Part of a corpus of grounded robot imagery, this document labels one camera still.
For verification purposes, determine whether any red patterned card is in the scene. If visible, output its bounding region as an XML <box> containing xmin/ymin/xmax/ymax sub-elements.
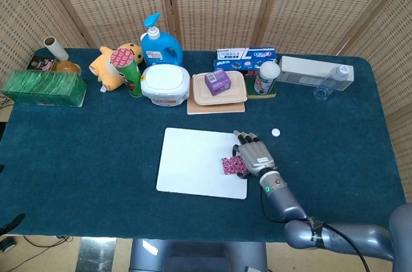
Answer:
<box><xmin>221</xmin><ymin>156</ymin><xmax>245</xmax><ymax>176</ymax></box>

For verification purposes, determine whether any cardboard tube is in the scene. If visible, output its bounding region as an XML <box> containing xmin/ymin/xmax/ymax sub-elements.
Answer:
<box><xmin>44</xmin><ymin>36</ymin><xmax>70</xmax><ymax>62</ymax></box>

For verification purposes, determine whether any orange plush toy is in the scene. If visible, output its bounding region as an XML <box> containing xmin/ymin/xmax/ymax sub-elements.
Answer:
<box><xmin>89</xmin><ymin>42</ymin><xmax>144</xmax><ymax>93</ymax></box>

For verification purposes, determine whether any bamboo folding screen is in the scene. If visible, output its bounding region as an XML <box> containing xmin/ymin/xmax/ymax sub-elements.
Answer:
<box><xmin>0</xmin><ymin>0</ymin><xmax>412</xmax><ymax>189</ymax></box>

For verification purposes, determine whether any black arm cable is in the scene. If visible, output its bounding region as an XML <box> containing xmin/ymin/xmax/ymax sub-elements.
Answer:
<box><xmin>260</xmin><ymin>185</ymin><xmax>371</xmax><ymax>272</ymax></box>

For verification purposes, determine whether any white power strip box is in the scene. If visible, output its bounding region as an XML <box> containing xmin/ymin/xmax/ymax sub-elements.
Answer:
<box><xmin>278</xmin><ymin>55</ymin><xmax>354</xmax><ymax>92</ymax></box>

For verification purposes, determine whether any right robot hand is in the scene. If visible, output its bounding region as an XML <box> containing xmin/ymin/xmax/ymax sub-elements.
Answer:
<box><xmin>232</xmin><ymin>129</ymin><xmax>278</xmax><ymax>179</ymax></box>

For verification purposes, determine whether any clear plastic water bottle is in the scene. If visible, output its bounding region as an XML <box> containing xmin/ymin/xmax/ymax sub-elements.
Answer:
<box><xmin>313</xmin><ymin>64</ymin><xmax>351</xmax><ymax>102</ymax></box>

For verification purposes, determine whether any dark printed box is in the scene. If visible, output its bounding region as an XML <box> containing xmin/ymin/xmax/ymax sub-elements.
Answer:
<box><xmin>26</xmin><ymin>55</ymin><xmax>54</xmax><ymax>72</ymax></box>

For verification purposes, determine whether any yellow green sponge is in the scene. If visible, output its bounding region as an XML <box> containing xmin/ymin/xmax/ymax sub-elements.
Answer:
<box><xmin>246</xmin><ymin>75</ymin><xmax>277</xmax><ymax>99</ymax></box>

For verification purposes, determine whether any brown cardboard sheet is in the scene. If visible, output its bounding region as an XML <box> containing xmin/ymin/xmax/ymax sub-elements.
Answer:
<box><xmin>187</xmin><ymin>91</ymin><xmax>246</xmax><ymax>115</ymax></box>

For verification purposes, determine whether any green transparent tea box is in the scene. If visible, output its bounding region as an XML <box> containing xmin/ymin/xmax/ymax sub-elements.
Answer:
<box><xmin>1</xmin><ymin>69</ymin><xmax>88</xmax><ymax>108</ymax></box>

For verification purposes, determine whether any purple carton box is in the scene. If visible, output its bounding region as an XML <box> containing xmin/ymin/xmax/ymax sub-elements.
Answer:
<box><xmin>204</xmin><ymin>70</ymin><xmax>232</xmax><ymax>96</ymax></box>

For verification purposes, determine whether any grey robot torso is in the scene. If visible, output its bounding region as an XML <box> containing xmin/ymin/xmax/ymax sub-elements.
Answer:
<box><xmin>128</xmin><ymin>238</ymin><xmax>268</xmax><ymax>272</ymax></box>

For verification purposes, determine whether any white can strawberry print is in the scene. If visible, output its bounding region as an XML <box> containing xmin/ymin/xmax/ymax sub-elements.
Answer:
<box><xmin>254</xmin><ymin>60</ymin><xmax>280</xmax><ymax>95</ymax></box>

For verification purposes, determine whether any white wet wipes container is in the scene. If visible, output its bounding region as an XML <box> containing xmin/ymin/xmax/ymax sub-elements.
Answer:
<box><xmin>140</xmin><ymin>64</ymin><xmax>191</xmax><ymax>108</ymax></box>

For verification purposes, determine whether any teal table cloth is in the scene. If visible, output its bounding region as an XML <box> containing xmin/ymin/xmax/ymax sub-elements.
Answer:
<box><xmin>0</xmin><ymin>47</ymin><xmax>407</xmax><ymax>242</ymax></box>

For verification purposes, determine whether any blue detergent bottle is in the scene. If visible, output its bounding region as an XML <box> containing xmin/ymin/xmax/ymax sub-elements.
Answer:
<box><xmin>140</xmin><ymin>12</ymin><xmax>184</xmax><ymax>69</ymax></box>

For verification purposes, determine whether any white board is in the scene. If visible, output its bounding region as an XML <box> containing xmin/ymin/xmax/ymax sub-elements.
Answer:
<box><xmin>156</xmin><ymin>127</ymin><xmax>248</xmax><ymax>200</ymax></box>

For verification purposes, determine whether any beige lunch box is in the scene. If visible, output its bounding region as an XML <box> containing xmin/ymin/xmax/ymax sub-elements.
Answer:
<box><xmin>192</xmin><ymin>71</ymin><xmax>248</xmax><ymax>105</ymax></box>

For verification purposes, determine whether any amber tape roll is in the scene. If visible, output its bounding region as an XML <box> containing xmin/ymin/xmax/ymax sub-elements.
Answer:
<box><xmin>51</xmin><ymin>59</ymin><xmax>81</xmax><ymax>75</ymax></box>

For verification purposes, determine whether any blue white toothpaste box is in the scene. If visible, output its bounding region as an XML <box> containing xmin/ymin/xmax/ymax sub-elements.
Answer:
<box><xmin>214</xmin><ymin>47</ymin><xmax>277</xmax><ymax>77</ymax></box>

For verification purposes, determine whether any green Pringles can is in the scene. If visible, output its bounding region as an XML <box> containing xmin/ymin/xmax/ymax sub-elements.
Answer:
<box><xmin>109</xmin><ymin>48</ymin><xmax>143</xmax><ymax>98</ymax></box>

